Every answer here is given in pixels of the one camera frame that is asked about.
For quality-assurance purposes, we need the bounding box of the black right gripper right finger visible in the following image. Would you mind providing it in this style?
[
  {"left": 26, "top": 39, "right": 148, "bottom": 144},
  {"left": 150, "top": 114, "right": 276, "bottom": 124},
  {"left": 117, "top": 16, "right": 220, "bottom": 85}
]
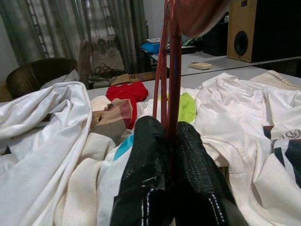
[{"left": 173, "top": 121, "right": 238, "bottom": 226}]

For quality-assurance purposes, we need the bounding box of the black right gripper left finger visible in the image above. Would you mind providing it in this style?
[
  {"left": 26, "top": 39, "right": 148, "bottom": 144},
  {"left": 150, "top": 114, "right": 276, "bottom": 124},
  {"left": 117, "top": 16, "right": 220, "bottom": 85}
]
[{"left": 111, "top": 115, "right": 174, "bottom": 226}]

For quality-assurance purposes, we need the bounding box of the white navy printed garment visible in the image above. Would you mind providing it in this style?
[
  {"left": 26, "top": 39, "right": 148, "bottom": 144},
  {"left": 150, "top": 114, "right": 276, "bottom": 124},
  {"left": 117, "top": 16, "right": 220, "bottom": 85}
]
[{"left": 218, "top": 122, "right": 301, "bottom": 226}]

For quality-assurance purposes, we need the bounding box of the lime green garment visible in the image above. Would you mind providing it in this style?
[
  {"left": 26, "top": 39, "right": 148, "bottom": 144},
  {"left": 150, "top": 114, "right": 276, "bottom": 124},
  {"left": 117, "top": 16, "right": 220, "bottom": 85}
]
[{"left": 158, "top": 92, "right": 197, "bottom": 123}]

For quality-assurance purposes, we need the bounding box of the beige garment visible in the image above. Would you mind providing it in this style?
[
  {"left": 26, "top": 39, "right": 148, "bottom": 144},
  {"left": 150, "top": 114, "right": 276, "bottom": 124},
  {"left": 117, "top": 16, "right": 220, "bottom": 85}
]
[{"left": 249, "top": 70, "right": 301, "bottom": 91}]

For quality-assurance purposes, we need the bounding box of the red wire hanger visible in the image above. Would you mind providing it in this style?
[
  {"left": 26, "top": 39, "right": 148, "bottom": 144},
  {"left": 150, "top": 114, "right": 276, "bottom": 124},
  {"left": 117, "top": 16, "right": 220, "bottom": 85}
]
[{"left": 152, "top": 0, "right": 230, "bottom": 142}]

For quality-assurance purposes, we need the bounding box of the black box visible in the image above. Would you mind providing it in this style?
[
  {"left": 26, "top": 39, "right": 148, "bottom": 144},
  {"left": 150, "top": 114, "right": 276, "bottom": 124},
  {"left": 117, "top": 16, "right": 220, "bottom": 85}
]
[{"left": 202, "top": 21, "right": 229, "bottom": 57}]

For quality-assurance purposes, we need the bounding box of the red garment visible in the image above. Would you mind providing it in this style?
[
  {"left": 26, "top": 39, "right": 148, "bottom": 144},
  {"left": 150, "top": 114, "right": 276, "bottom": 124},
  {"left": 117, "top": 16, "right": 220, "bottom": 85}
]
[{"left": 105, "top": 81, "right": 149, "bottom": 130}]

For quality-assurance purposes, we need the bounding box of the brown armchair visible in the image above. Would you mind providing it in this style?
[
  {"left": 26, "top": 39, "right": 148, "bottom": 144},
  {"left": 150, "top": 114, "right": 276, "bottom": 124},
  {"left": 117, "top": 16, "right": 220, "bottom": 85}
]
[{"left": 5, "top": 57, "right": 78, "bottom": 99}]

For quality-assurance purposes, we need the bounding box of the wooden loudspeaker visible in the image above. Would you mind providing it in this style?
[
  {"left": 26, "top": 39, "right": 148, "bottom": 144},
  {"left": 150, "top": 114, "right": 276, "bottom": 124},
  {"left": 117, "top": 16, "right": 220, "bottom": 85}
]
[{"left": 227, "top": 0, "right": 301, "bottom": 64}]

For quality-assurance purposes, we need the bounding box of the flat cardboard piece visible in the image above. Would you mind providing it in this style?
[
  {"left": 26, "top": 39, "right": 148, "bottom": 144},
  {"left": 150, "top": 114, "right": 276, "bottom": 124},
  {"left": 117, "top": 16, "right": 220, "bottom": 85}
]
[{"left": 110, "top": 72, "right": 157, "bottom": 87}]

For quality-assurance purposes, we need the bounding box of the large shiny white garment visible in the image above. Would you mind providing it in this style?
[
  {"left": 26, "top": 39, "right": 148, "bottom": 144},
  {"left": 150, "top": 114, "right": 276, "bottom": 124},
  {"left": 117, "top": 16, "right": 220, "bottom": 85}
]
[{"left": 0, "top": 81, "right": 95, "bottom": 226}]

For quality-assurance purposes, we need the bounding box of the black cable bundle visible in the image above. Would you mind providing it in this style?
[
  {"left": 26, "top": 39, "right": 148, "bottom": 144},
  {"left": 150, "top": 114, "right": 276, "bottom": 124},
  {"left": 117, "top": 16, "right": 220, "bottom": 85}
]
[{"left": 94, "top": 63, "right": 123, "bottom": 78}]

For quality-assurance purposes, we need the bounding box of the blue packet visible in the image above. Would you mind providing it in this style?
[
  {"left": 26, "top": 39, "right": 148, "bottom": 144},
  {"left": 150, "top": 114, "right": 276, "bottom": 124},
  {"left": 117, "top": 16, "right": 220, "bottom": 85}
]
[{"left": 140, "top": 40, "right": 163, "bottom": 54}]

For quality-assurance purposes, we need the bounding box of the grey curtain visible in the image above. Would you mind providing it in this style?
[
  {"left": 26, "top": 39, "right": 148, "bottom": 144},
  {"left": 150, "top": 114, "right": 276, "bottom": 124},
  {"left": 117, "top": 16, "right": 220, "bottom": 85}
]
[{"left": 0, "top": 0, "right": 144, "bottom": 71}]

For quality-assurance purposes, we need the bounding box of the cream printed t-shirt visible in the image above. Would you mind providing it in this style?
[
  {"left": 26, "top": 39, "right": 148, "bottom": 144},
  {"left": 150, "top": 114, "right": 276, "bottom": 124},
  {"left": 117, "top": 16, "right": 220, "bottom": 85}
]
[{"left": 56, "top": 96, "right": 151, "bottom": 226}]

